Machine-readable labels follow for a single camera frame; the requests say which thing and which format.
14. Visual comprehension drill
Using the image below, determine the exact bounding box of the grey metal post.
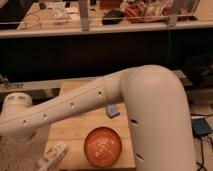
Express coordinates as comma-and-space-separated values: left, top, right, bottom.
79, 0, 89, 31

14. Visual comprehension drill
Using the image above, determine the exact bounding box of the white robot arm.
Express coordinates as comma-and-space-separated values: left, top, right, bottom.
0, 65, 196, 171

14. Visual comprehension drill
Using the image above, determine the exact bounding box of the black bag on bench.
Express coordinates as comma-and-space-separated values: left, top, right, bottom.
102, 10, 124, 25

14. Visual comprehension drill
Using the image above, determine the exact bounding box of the wooden table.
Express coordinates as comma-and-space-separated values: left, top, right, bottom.
40, 80, 137, 171

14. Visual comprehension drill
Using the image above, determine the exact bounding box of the red tool on bench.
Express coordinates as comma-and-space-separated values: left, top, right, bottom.
125, 4, 145, 23

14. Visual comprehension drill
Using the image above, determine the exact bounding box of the blue sponge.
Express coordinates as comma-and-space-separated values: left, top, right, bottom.
106, 105, 119, 118

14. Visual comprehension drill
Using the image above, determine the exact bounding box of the orange ribbed bowl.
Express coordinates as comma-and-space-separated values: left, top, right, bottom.
84, 127, 122, 168

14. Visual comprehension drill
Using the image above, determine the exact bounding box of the black crate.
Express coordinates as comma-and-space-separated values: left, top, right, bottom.
182, 53, 213, 88

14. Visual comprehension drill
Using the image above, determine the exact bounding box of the blue box on floor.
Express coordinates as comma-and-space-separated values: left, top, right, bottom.
192, 118, 212, 136

